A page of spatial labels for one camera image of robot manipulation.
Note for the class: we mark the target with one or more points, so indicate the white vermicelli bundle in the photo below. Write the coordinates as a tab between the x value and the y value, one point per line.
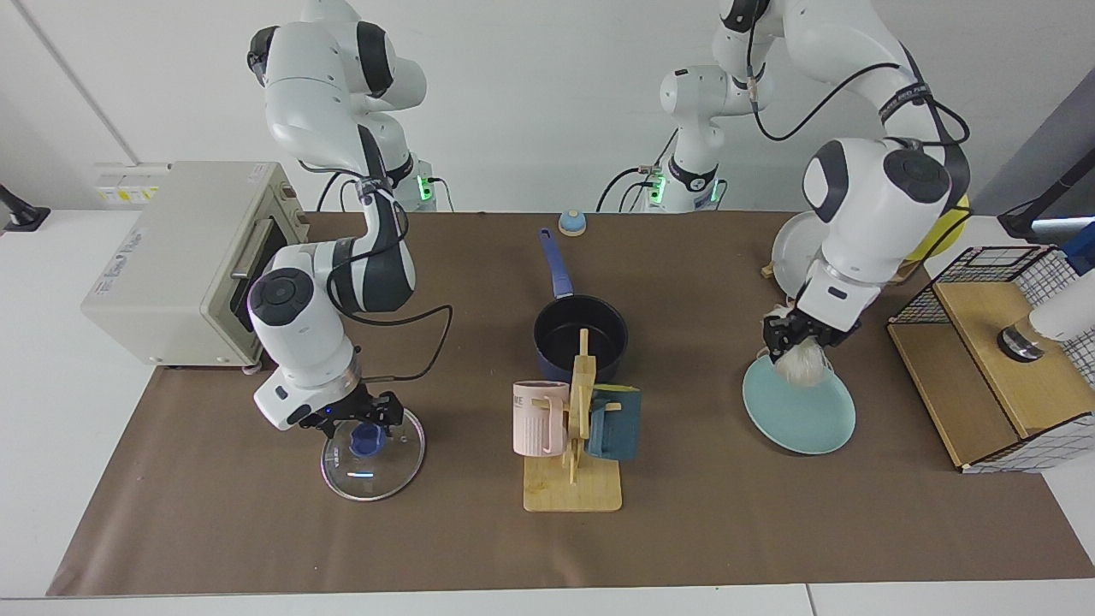
802	366

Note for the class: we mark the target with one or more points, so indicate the glass lid with blue knob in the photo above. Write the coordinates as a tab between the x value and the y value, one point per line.
385	470

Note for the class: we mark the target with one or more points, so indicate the teal plate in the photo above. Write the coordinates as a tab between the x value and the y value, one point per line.
804	423

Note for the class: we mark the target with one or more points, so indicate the white plate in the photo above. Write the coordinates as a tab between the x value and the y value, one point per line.
796	252

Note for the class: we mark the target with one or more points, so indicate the wooden plate rack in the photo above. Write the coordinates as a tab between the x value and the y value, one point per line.
905	274

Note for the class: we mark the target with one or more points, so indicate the yellow plate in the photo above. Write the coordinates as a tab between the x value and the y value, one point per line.
937	244

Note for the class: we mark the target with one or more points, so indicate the brown table cloth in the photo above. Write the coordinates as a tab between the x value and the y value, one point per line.
479	530

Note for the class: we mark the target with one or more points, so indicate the pink cup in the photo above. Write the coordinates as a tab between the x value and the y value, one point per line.
535	423

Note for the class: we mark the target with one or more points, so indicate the dark teal cup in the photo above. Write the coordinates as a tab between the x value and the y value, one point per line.
618	428

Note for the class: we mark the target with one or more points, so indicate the wooden cup stand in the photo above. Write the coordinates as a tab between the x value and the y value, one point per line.
573	492

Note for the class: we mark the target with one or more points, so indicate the small blue round thing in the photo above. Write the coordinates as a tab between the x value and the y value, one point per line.
572	224

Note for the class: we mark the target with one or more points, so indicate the white cylinder with dark end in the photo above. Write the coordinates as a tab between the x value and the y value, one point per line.
1065	315

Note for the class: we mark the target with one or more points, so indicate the pale toaster oven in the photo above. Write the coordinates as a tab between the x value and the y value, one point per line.
162	265

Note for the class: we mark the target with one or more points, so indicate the blue block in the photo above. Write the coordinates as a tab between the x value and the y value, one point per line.
1082	252

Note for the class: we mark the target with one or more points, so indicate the black stand foot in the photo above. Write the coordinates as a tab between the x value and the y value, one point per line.
24	214

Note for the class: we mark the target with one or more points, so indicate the white wall socket strip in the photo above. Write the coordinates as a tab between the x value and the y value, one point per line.
128	184

